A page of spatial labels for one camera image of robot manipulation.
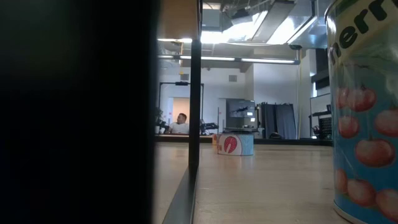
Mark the short salmon print tin can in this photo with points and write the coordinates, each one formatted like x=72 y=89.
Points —
x=236 y=144

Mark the blue cherry print tin can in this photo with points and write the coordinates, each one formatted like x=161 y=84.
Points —
x=363 y=140

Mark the black background robot arm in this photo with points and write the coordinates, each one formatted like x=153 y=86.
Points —
x=210 y=126
x=163 y=124

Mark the black framed shelf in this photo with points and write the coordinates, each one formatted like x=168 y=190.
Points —
x=195 y=93

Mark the beige door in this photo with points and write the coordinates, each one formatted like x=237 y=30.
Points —
x=180 y=105

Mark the person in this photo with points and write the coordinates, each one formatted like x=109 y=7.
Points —
x=180 y=127

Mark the potted plant white pot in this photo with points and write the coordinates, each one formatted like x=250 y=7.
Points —
x=159 y=113

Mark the large display screen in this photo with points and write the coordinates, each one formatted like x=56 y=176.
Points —
x=241 y=109

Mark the background work table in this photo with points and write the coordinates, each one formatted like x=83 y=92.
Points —
x=241 y=130

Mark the long ceiling light strip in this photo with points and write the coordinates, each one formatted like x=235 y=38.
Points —
x=217 y=58

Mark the short ceiling light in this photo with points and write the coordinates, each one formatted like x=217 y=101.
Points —
x=175 y=40

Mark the black dome object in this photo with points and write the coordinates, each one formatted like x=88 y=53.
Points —
x=275 y=136

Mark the dark grey partition panels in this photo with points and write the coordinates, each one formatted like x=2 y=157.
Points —
x=280 y=121

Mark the whiteboard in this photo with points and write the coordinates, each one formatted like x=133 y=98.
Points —
x=320 y=104

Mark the black perforated rack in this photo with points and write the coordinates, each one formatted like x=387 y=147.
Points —
x=325 y=127

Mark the grey wall vent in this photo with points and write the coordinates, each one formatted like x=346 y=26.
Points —
x=184 y=76
x=233 y=78

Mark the black aluminium table frame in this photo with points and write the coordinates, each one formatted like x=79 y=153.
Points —
x=280 y=142

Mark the ceiling security camera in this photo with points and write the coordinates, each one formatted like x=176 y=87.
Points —
x=295 y=47

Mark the silver ceiling duct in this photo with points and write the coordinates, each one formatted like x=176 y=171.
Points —
x=298 y=28

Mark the black wall panel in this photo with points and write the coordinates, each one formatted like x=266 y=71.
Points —
x=322 y=62

